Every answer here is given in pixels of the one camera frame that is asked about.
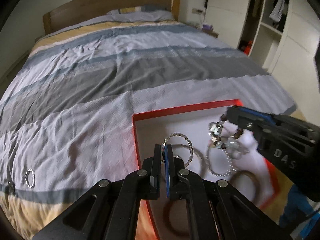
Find amber bangle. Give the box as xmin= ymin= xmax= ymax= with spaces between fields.
xmin=162 ymin=200 xmax=193 ymax=235

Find dark beaded bracelet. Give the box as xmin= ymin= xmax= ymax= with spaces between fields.
xmin=207 ymin=114 xmax=244 ymax=153

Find dark olive bangle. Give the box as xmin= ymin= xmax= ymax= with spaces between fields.
xmin=229 ymin=170 xmax=258 ymax=205

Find blue clothing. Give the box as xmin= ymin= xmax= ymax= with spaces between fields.
xmin=279 ymin=185 xmax=320 ymax=240

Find striped bed duvet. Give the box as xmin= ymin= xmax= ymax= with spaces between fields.
xmin=0 ymin=21 xmax=298 ymax=240

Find silver chain bracelet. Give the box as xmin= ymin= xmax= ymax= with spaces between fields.
xmin=205 ymin=140 xmax=238 ymax=176

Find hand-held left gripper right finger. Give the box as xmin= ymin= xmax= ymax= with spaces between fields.
xmin=164 ymin=144 xmax=293 ymax=240

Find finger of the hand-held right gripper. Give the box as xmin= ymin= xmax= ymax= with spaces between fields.
xmin=227 ymin=106 xmax=270 ymax=132
xmin=236 ymin=106 xmax=278 ymax=126

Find white wardrobe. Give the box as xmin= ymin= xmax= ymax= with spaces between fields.
xmin=202 ymin=0 xmax=320 ymax=75

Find striped pillow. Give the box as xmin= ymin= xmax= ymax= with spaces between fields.
xmin=106 ymin=4 xmax=174 ymax=22

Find twisted silver bracelet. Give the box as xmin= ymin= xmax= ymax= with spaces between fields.
xmin=161 ymin=132 xmax=194 ymax=167
xmin=25 ymin=169 xmax=36 ymax=188

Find thin gold bangle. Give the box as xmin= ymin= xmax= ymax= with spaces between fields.
xmin=170 ymin=144 xmax=207 ymax=178

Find hanging clothes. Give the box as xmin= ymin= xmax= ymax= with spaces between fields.
xmin=269 ymin=0 xmax=289 ymax=23

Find red cardboard box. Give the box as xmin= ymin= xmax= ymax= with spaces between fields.
xmin=131 ymin=99 xmax=295 ymax=240

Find wooden headboard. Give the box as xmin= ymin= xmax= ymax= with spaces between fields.
xmin=42 ymin=0 xmax=182 ymax=34

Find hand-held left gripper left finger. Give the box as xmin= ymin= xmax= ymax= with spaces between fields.
xmin=32 ymin=144 xmax=163 ymax=240

